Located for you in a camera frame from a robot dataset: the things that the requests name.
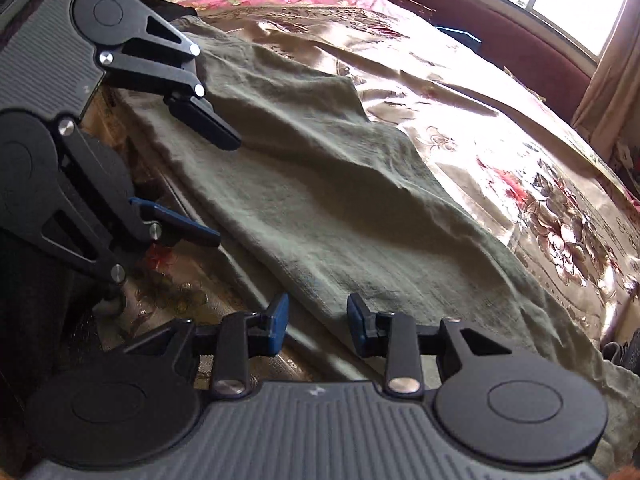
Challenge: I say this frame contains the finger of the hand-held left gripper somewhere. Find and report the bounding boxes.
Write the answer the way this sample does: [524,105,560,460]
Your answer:
[99,10,243,152]
[42,117,222,286]

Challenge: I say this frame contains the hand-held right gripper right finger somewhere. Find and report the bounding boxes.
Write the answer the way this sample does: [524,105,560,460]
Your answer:
[346,292,506,401]

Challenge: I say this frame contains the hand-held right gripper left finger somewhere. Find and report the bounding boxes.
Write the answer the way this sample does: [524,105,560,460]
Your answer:
[124,292,291,401]

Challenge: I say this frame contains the grey-green pants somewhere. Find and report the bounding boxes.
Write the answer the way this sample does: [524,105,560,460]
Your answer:
[117,15,640,471]

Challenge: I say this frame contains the golden floral bedspread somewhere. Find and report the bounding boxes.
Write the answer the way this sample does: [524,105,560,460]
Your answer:
[80,0,640,466]

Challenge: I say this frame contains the blue cloth item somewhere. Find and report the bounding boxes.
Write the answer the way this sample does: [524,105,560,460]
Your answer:
[434,24,482,55]

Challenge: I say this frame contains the maroon padded window bench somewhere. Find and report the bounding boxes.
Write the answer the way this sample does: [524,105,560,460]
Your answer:
[414,0,595,126]

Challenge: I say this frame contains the beige curtain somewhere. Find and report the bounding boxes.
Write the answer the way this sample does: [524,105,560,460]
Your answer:
[571,7,640,148]

